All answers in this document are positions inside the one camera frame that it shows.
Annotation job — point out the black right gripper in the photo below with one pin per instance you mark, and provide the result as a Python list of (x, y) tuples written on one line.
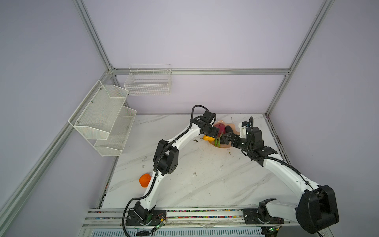
[(232, 137)]

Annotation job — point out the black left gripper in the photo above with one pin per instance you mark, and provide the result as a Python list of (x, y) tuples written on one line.
[(214, 133)]

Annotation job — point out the dark avocado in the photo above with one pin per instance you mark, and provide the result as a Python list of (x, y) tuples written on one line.
[(229, 129)]

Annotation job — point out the pink dragon fruit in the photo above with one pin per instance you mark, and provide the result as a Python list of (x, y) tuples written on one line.
[(221, 131)]

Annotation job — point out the orange fruit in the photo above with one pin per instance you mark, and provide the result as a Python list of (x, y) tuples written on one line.
[(144, 180)]

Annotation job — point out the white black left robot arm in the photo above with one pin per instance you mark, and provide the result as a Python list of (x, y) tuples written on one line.
[(166, 161)]

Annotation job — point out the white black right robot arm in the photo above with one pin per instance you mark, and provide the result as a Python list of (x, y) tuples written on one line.
[(316, 205)]

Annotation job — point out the white mesh two-tier shelf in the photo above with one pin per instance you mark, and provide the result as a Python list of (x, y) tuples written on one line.
[(104, 120)]

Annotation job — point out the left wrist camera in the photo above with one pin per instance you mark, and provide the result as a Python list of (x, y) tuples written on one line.
[(208, 117)]

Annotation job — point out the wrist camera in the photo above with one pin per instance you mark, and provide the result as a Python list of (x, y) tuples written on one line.
[(245, 129), (208, 117)]

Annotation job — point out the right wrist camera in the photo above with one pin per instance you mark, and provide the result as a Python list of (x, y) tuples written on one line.
[(245, 129)]

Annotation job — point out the white wire wall basket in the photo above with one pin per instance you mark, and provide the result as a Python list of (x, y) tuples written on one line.
[(148, 79)]

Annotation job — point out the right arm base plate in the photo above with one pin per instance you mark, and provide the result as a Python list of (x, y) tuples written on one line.
[(259, 216)]

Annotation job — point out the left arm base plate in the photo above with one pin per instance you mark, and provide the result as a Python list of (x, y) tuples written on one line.
[(150, 219)]

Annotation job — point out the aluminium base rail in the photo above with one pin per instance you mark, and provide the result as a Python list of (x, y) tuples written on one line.
[(205, 217)]

